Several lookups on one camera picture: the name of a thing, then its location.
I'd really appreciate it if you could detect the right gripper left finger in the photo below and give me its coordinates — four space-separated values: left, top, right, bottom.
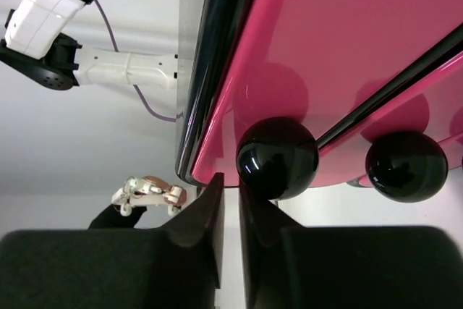
1 173 224 308

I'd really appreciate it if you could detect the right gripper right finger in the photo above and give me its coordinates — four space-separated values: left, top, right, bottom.
239 185 462 308

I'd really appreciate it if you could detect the black drawer cabinet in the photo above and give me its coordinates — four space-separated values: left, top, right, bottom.
174 0 463 187

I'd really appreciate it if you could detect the pink drawer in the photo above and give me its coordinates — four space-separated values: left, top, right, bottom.
190 0 463 201
311 54 462 203

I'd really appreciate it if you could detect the pink top drawer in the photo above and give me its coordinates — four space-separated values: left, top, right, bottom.
190 0 463 201

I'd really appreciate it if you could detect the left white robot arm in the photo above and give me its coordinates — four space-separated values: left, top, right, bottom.
1 0 179 91

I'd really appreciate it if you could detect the white robotic hand background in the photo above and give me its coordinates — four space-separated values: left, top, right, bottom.
111 176 187 217

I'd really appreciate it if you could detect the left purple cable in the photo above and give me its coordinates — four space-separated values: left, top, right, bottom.
0 0 185 122

